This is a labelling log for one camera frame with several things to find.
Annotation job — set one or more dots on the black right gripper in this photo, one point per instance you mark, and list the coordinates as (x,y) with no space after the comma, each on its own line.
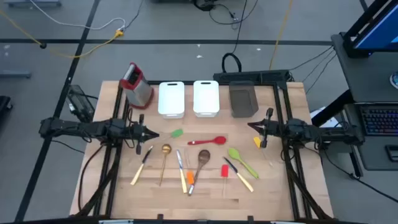
(273,128)

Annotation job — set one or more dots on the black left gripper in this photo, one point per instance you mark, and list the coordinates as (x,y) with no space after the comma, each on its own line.
(138,133)

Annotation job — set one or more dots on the green silicone spoon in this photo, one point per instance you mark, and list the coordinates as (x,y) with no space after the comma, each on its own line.
(234,153)

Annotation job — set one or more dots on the dark wooden spoon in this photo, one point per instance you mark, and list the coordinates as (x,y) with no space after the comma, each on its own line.
(203,155)

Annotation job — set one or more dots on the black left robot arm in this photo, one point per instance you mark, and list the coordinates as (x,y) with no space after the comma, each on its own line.
(77,128)

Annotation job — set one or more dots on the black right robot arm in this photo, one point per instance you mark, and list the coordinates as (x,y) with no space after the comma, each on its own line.
(326,133)

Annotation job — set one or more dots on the gold metal spoon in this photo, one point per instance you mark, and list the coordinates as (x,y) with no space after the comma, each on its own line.
(166,149)

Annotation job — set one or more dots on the grey translucent plastic bin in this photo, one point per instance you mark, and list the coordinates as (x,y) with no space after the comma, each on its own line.
(243,99)

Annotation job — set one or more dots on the white plastic bin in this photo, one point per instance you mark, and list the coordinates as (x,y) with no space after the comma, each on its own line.
(171,99)
(206,98)

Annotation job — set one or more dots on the red silicone spoon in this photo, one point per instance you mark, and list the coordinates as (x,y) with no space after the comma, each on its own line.
(219,140)

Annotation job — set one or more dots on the black power strip box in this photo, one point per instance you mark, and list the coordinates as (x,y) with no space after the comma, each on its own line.
(248,76)

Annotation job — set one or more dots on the white paper sheet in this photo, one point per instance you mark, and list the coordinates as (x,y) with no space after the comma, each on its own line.
(317,113)

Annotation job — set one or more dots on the grey computer desk cart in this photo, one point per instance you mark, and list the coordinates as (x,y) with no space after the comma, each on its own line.
(363,77)

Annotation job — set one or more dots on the black backlit keyboard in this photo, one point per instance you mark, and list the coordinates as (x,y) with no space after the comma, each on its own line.
(379,119)

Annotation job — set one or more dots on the black floor puck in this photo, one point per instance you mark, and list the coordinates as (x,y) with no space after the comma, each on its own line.
(43,46)

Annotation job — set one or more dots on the grey stand foot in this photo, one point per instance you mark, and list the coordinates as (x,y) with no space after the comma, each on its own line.
(15,74)
(31,3)

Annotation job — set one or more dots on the black floor object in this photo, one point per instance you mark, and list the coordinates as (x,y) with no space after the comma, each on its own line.
(4,104)

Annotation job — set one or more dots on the computer monitor blue screen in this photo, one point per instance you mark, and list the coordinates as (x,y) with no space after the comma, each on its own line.
(379,34)

